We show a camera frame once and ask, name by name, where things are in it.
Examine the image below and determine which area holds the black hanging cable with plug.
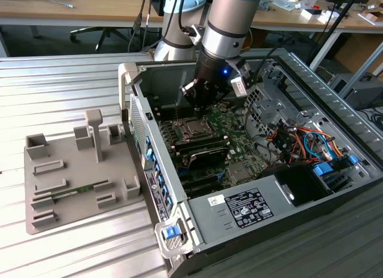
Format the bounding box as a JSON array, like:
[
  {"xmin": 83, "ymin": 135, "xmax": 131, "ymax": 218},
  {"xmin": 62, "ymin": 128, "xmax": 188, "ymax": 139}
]
[{"xmin": 127, "ymin": 0, "xmax": 153, "ymax": 53}]

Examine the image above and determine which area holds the small CPU plate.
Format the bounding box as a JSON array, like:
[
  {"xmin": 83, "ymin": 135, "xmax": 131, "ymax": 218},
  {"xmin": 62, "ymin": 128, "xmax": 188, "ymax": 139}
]
[{"xmin": 185, "ymin": 120, "xmax": 209, "ymax": 136}]

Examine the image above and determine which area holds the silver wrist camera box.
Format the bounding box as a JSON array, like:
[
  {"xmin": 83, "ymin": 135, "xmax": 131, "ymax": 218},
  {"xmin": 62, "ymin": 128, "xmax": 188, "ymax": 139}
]
[{"xmin": 229, "ymin": 61, "xmax": 257, "ymax": 98}]

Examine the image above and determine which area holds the blue wire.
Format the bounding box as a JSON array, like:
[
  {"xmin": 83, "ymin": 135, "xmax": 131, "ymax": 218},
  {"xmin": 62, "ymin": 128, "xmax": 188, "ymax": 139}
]
[{"xmin": 302, "ymin": 130, "xmax": 332, "ymax": 163}]

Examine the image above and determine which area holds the grey computer box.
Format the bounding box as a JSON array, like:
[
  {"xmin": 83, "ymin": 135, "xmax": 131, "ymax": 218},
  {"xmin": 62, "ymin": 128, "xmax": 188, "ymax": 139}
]
[{"xmin": 338, "ymin": 74, "xmax": 383, "ymax": 111}]

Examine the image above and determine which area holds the orange and red wire bundle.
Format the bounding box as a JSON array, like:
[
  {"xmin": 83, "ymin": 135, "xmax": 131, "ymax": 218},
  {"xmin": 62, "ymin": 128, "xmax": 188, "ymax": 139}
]
[{"xmin": 267, "ymin": 122, "xmax": 351, "ymax": 165}]

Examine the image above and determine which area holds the black RAM slot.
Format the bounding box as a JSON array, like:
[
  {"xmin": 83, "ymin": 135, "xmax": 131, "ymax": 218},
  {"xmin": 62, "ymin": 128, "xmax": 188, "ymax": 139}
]
[
  {"xmin": 157, "ymin": 109, "xmax": 197, "ymax": 122},
  {"xmin": 155, "ymin": 103, "xmax": 195, "ymax": 115},
  {"xmin": 176, "ymin": 140, "xmax": 230, "ymax": 155},
  {"xmin": 172, "ymin": 135, "xmax": 229, "ymax": 150}
]

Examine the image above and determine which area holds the silver chipset heatsink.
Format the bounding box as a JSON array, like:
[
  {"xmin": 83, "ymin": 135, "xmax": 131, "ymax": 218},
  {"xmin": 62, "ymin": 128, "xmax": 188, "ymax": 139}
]
[{"xmin": 227, "ymin": 163, "xmax": 256, "ymax": 184}]

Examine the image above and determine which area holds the black expansion slot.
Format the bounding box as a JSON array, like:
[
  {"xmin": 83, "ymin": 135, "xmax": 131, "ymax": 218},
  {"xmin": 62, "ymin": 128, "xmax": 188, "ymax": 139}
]
[
  {"xmin": 183, "ymin": 179, "xmax": 227, "ymax": 198},
  {"xmin": 179, "ymin": 170, "xmax": 224, "ymax": 188}
]

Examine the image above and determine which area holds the grey power supply with label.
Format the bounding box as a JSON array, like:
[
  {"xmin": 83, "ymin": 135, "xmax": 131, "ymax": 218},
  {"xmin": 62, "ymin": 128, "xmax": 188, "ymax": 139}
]
[{"xmin": 187, "ymin": 173, "xmax": 293, "ymax": 245}]

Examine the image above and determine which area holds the green RAM stick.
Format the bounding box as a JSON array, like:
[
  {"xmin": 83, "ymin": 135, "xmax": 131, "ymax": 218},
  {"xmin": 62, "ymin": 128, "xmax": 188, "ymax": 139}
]
[{"xmin": 51, "ymin": 184, "xmax": 96, "ymax": 198}]

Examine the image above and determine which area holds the CPU socket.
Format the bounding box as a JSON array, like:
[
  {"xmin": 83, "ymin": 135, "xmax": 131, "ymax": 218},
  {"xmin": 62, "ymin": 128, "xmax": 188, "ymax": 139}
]
[{"xmin": 176, "ymin": 115, "xmax": 215, "ymax": 143}]

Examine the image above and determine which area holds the metal drive cage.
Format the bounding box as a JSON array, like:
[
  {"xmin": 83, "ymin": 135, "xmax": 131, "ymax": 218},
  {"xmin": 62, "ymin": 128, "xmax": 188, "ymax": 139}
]
[{"xmin": 242, "ymin": 65, "xmax": 302, "ymax": 135}]

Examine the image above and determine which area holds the black graphics card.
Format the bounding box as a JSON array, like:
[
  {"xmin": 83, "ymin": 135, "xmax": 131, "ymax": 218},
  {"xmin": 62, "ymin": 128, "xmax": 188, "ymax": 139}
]
[{"xmin": 181, "ymin": 145, "xmax": 230, "ymax": 171}]

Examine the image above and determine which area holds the black fan shroud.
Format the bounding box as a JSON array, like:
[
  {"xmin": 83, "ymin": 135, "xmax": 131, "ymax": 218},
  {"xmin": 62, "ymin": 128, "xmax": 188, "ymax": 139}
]
[{"xmin": 262, "ymin": 163, "xmax": 333, "ymax": 209}]

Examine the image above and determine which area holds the black office chair base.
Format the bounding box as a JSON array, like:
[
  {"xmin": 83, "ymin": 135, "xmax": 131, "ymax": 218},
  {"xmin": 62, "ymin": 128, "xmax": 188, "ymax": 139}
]
[{"xmin": 69, "ymin": 25, "xmax": 134, "ymax": 54}]

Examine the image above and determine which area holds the green motherboard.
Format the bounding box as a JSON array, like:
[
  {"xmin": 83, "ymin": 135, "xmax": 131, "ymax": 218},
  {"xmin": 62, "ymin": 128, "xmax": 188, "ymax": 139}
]
[{"xmin": 154, "ymin": 104, "xmax": 272, "ymax": 200}]

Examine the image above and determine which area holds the black monitor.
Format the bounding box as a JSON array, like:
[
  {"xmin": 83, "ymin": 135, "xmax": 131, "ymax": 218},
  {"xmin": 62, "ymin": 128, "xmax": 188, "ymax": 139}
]
[{"xmin": 149, "ymin": 0, "xmax": 167, "ymax": 16}]

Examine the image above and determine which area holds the blue disk carrier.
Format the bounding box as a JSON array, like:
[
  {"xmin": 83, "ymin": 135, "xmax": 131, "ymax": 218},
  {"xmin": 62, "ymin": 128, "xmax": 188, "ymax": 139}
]
[{"xmin": 312, "ymin": 161, "xmax": 339, "ymax": 179}]

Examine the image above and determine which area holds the black tripod pole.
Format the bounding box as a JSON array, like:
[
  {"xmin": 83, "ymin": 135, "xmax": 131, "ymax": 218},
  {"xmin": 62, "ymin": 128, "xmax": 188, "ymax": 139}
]
[{"xmin": 307, "ymin": 0, "xmax": 364, "ymax": 63}]

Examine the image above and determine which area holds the blue case latch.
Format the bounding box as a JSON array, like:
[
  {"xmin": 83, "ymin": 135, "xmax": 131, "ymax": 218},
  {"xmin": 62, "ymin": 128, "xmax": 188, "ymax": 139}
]
[{"xmin": 160, "ymin": 226, "xmax": 178, "ymax": 240}]

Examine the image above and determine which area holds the small white box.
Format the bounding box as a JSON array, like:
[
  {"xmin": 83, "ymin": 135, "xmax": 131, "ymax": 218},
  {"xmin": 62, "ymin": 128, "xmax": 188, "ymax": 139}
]
[{"xmin": 300, "ymin": 8, "xmax": 323, "ymax": 22}]

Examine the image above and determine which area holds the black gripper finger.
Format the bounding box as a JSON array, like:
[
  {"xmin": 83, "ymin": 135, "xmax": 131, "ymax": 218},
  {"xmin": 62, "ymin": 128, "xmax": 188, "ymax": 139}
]
[
  {"xmin": 205, "ymin": 81, "xmax": 232, "ymax": 109},
  {"xmin": 184, "ymin": 80, "xmax": 208, "ymax": 118}
]

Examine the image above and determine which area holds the small cardboard box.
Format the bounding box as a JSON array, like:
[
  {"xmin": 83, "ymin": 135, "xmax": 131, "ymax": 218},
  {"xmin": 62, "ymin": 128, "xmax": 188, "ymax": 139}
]
[{"xmin": 357, "ymin": 11, "xmax": 379, "ymax": 25}]

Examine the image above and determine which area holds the grey parts rack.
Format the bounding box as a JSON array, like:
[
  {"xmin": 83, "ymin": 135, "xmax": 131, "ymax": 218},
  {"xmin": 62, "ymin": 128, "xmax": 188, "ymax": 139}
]
[{"xmin": 23, "ymin": 109, "xmax": 144, "ymax": 236}]

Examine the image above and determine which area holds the wooden desk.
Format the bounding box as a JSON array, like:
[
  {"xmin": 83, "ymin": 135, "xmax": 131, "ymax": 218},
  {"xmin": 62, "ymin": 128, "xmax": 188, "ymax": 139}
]
[{"xmin": 0, "ymin": 0, "xmax": 383, "ymax": 33}]

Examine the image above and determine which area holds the grey case corner handle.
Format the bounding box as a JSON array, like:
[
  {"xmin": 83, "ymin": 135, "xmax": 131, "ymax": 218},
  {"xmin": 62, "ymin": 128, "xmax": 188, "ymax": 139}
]
[
  {"xmin": 118, "ymin": 62, "xmax": 142, "ymax": 112},
  {"xmin": 154, "ymin": 216, "xmax": 194, "ymax": 258}
]

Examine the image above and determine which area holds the open grey PC case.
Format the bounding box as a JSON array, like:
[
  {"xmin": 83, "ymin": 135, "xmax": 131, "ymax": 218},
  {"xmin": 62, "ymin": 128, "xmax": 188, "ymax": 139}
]
[{"xmin": 118, "ymin": 47, "xmax": 383, "ymax": 278}]

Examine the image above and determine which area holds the black camera cable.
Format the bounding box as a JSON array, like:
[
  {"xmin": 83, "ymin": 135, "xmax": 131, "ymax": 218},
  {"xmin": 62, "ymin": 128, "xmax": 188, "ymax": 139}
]
[{"xmin": 256, "ymin": 47, "xmax": 285, "ymax": 81}]

